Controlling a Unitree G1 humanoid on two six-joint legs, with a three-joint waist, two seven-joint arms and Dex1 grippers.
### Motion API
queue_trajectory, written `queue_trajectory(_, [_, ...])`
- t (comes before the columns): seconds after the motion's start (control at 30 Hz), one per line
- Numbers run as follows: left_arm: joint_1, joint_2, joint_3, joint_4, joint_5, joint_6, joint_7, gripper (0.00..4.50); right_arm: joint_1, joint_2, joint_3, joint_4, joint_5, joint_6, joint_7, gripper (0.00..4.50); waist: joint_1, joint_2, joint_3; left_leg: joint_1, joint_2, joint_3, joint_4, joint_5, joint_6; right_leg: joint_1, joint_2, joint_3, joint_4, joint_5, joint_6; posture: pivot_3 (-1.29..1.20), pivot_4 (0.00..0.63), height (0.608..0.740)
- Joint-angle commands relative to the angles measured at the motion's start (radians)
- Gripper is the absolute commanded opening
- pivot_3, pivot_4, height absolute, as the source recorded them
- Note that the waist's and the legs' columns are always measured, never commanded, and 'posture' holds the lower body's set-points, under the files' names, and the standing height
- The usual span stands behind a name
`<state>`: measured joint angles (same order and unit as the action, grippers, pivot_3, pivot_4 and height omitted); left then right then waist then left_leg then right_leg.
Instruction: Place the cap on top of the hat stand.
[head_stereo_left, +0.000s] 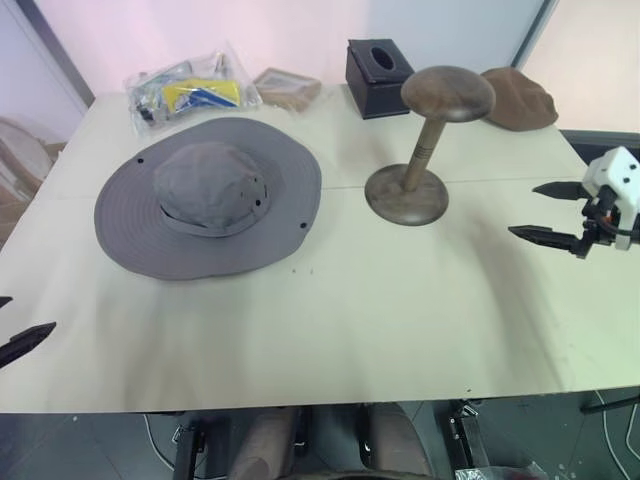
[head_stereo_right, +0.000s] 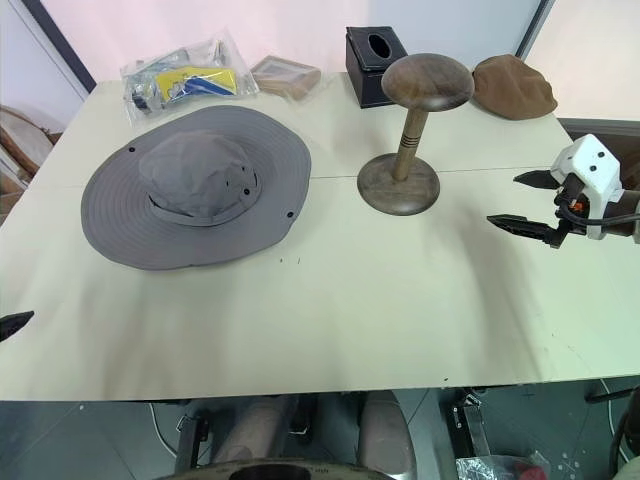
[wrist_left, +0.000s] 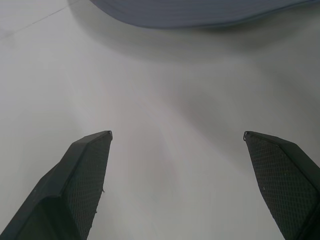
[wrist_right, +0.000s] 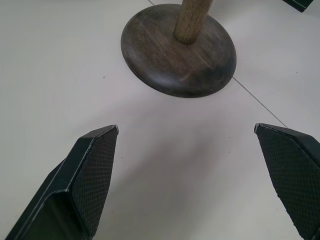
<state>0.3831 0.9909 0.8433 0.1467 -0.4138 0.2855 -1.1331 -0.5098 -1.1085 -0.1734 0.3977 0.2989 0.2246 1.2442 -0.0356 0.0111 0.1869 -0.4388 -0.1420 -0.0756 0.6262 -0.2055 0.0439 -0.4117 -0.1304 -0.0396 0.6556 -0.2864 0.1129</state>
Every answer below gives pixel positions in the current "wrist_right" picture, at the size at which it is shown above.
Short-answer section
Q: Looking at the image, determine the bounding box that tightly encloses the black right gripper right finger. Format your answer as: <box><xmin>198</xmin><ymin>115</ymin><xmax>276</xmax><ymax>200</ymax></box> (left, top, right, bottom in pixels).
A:
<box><xmin>253</xmin><ymin>122</ymin><xmax>320</xmax><ymax>240</ymax></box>

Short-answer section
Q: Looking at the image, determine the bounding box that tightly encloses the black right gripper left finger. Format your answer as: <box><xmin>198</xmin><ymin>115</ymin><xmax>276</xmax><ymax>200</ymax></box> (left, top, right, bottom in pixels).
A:
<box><xmin>4</xmin><ymin>124</ymin><xmax>120</xmax><ymax>240</ymax></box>

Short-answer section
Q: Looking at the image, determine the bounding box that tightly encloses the wooden stand with round base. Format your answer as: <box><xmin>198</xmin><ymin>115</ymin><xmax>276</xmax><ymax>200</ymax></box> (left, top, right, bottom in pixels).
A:
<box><xmin>120</xmin><ymin>0</ymin><xmax>237</xmax><ymax>99</ymax></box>

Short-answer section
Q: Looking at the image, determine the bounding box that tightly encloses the black stitched leather item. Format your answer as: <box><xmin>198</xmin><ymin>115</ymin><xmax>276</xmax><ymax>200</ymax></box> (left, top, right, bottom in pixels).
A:
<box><xmin>281</xmin><ymin>0</ymin><xmax>313</xmax><ymax>14</ymax></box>

